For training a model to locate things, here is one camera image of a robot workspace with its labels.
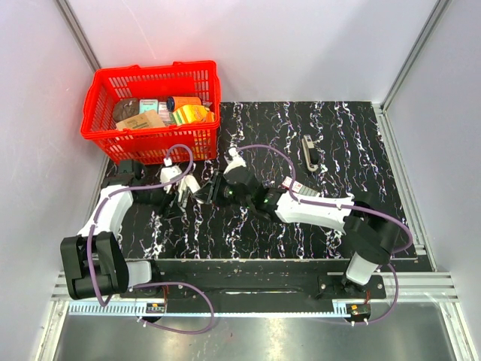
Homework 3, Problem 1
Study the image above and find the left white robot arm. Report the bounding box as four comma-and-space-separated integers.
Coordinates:
60, 160, 182, 300

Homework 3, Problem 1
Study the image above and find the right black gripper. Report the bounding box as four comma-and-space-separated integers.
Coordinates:
194, 170, 253, 210

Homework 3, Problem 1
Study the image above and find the yellow orange snack box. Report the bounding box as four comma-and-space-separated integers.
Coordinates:
172, 105, 215, 126

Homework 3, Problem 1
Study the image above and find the red plastic shopping basket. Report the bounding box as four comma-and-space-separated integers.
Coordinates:
80, 60, 222, 165

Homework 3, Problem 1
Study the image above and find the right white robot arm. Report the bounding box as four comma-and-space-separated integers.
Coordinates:
194, 167, 401, 298

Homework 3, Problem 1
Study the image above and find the brown round cookie pack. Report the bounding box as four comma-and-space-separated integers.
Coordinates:
113, 98, 140, 123

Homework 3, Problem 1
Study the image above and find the teal white box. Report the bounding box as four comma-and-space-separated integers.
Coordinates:
139, 99, 159, 114

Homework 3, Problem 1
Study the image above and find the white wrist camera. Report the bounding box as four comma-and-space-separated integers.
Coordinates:
160, 158, 182, 184
224, 147, 247, 174

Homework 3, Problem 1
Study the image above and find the aluminium frame rail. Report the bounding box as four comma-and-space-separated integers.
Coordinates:
48, 271, 461, 304

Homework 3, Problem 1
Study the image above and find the orange bottle blue cap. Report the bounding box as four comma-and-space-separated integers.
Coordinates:
166, 96, 202, 112

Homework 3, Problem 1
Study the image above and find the red white staple box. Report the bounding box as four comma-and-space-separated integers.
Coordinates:
281, 177, 320, 197

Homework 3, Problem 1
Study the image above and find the pink white small box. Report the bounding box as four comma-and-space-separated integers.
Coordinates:
158, 102, 173, 124

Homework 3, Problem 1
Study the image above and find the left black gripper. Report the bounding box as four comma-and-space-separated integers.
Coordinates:
135, 177, 184, 220

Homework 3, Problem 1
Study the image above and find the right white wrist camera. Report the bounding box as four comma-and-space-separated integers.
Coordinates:
224, 147, 247, 174

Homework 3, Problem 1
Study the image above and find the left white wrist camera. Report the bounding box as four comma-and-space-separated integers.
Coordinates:
160, 158, 182, 184

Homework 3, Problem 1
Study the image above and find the brown cardboard box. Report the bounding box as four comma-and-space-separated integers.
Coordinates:
116, 110, 165, 131

